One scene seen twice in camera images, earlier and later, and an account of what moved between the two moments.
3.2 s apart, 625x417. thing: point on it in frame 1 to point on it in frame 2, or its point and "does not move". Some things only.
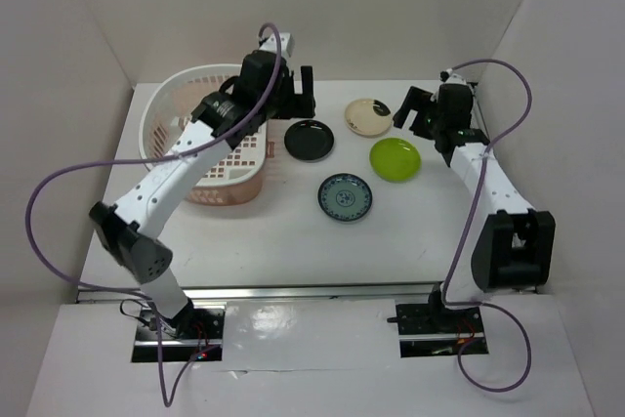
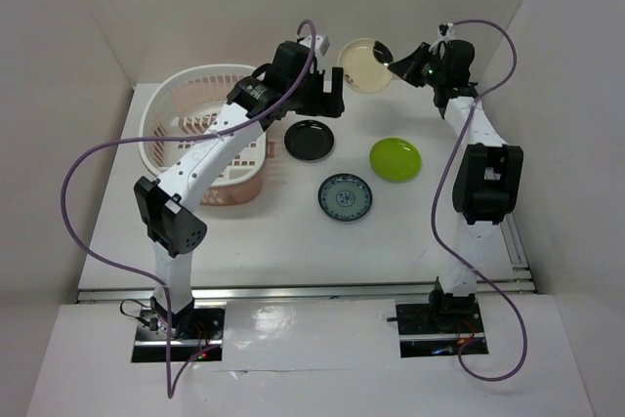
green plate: [395, 159] does not move
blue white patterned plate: [345, 196] does not move
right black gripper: [416, 100] to [407, 67]
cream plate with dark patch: [370, 117] to [360, 69]
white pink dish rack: [167, 110] does not move
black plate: [309, 140] does not move
